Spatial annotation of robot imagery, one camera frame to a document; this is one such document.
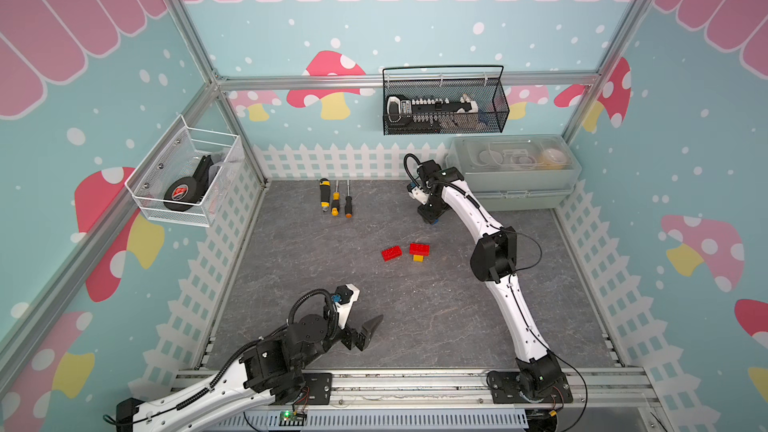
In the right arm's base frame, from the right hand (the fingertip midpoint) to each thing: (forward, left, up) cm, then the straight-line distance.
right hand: (432, 213), depth 104 cm
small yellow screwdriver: (+9, +35, -3) cm, 37 cm away
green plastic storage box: (+12, -30, +7) cm, 33 cm away
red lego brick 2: (-11, +5, -5) cm, 13 cm away
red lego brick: (-14, +14, -3) cm, 20 cm away
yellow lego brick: (-15, +6, -4) cm, 17 cm away
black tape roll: (-17, +63, +30) cm, 72 cm away
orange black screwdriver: (+8, +31, -4) cm, 32 cm away
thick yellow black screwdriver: (+13, +40, -4) cm, 42 cm away
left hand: (-37, +20, +8) cm, 43 cm away
